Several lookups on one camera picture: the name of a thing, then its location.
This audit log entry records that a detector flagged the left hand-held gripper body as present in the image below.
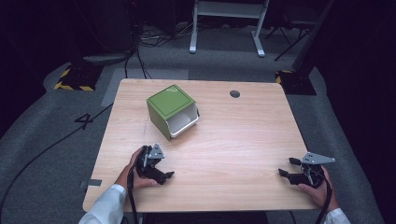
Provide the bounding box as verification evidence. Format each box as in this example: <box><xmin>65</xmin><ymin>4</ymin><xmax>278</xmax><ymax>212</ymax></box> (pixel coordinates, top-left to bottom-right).
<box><xmin>135</xmin><ymin>143</ymin><xmax>165</xmax><ymax>179</ymax></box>

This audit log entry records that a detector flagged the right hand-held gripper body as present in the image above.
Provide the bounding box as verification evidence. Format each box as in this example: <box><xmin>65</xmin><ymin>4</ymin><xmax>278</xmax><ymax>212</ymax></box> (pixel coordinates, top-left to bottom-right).
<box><xmin>289</xmin><ymin>151</ymin><xmax>336</xmax><ymax>189</ymax></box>

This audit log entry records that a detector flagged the white plastic drawer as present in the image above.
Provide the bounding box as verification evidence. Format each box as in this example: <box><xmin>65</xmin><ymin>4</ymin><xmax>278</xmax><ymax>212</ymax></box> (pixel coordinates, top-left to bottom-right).
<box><xmin>164</xmin><ymin>102</ymin><xmax>201</xmax><ymax>139</ymax></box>

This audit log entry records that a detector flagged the green storage box casing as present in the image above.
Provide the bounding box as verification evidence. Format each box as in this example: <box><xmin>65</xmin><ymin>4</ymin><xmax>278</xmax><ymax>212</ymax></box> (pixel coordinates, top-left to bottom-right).
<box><xmin>146</xmin><ymin>84</ymin><xmax>197</xmax><ymax>141</ymax></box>

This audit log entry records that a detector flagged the person's left hand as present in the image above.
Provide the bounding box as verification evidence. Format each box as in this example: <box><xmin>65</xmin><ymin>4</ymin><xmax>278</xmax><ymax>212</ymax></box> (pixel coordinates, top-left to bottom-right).
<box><xmin>115</xmin><ymin>147</ymin><xmax>158</xmax><ymax>191</ymax></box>

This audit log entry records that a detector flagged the person's right hand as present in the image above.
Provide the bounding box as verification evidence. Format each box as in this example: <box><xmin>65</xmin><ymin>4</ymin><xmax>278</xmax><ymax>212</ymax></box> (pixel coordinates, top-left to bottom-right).
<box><xmin>298</xmin><ymin>166</ymin><xmax>340</xmax><ymax>213</ymax></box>

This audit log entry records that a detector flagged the grey tape strip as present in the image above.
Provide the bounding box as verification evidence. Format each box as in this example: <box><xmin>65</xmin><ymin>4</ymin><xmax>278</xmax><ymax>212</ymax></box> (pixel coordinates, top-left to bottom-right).
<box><xmin>78</xmin><ymin>178</ymin><xmax>103</xmax><ymax>189</ymax></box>

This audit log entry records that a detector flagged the black base with yellow stripes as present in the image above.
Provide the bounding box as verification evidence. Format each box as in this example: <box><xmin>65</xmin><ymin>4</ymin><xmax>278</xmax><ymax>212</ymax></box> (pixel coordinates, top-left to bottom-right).
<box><xmin>53</xmin><ymin>63</ymin><xmax>104</xmax><ymax>92</ymax></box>
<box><xmin>275</xmin><ymin>69</ymin><xmax>318</xmax><ymax>96</ymax></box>

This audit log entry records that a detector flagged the dark slanted stand pole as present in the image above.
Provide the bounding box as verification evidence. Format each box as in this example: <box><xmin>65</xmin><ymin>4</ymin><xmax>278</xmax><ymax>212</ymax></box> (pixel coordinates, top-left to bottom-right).
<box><xmin>292</xmin><ymin>0</ymin><xmax>336</xmax><ymax>73</ymax></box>

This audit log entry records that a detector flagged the black folding tripod stand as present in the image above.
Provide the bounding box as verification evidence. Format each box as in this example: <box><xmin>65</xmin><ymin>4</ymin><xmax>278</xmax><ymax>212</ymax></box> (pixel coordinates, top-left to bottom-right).
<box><xmin>264</xmin><ymin>18</ymin><xmax>316</xmax><ymax>62</ymax></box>

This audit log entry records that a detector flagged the dark equipment stand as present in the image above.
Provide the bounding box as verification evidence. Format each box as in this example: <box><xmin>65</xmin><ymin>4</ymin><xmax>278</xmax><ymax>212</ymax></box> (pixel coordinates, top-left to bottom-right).
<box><xmin>72</xmin><ymin>0</ymin><xmax>142</xmax><ymax>66</ymax></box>

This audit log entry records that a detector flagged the right hand-held gripper black cable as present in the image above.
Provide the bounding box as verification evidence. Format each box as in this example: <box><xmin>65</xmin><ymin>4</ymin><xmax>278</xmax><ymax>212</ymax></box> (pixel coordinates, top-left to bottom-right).
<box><xmin>315</xmin><ymin>174</ymin><xmax>333</xmax><ymax>224</ymax></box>

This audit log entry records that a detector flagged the hand-held gripper black cable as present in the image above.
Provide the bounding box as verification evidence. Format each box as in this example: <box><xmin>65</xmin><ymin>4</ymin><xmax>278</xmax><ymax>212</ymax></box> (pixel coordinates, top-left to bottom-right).
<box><xmin>126</xmin><ymin>164</ymin><xmax>140</xmax><ymax>224</ymax></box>
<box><xmin>315</xmin><ymin>174</ymin><xmax>333</xmax><ymax>224</ymax></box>

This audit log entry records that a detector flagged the left hand-held gripper black cable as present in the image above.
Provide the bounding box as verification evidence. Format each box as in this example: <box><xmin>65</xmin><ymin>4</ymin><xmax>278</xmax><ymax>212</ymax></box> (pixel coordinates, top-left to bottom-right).
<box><xmin>126</xmin><ymin>164</ymin><xmax>140</xmax><ymax>224</ymax></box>

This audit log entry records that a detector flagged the thin black floor cable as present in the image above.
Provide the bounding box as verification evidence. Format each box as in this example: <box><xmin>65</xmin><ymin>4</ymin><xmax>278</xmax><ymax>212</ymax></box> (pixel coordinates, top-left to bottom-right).
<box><xmin>123</xmin><ymin>46</ymin><xmax>153</xmax><ymax>80</ymax></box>

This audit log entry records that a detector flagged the long black floor cable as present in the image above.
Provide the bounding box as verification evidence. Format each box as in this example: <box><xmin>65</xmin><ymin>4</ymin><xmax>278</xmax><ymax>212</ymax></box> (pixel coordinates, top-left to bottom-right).
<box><xmin>0</xmin><ymin>103</ymin><xmax>114</xmax><ymax>218</ymax></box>

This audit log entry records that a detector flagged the tangle of floor cables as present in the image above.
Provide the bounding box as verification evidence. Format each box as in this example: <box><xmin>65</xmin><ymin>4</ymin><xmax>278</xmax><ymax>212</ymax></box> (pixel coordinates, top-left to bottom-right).
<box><xmin>139</xmin><ymin>21</ymin><xmax>195</xmax><ymax>49</ymax></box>

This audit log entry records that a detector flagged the white metal desk frame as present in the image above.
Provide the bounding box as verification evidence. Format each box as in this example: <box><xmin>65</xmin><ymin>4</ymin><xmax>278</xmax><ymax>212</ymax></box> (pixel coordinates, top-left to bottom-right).
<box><xmin>189</xmin><ymin>0</ymin><xmax>271</xmax><ymax>58</ymax></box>

